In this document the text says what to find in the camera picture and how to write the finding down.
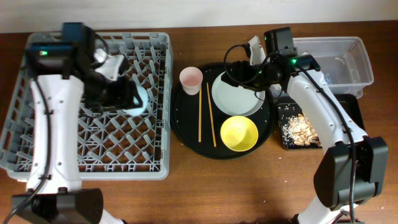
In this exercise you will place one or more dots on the black rectangular waste tray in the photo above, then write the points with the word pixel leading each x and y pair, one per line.
pixel 348 102

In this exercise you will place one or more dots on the clear plastic waste bin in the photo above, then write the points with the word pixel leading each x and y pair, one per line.
pixel 344 62

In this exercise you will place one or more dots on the white round plate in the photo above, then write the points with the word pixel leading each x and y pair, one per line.
pixel 236 101

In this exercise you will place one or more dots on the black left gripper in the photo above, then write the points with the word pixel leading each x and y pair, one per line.
pixel 121 97

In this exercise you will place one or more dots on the pink plastic cup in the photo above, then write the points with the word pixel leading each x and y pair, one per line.
pixel 191 79

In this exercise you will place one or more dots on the food scraps pile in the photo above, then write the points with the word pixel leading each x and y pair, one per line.
pixel 296 130

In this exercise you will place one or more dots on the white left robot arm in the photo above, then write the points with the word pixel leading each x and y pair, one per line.
pixel 65 75

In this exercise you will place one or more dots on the light blue plastic cup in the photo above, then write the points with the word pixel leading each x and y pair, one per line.
pixel 140 102

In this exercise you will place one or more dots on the grey plastic dishwasher rack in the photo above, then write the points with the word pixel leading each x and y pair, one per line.
pixel 112 145

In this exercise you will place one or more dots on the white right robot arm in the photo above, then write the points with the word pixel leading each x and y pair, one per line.
pixel 354 165

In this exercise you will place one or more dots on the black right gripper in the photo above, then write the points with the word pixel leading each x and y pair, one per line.
pixel 240 75

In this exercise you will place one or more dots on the yellow plastic bowl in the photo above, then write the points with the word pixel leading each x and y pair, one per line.
pixel 239 133

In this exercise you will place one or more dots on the round black tray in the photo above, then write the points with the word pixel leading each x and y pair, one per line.
pixel 184 121

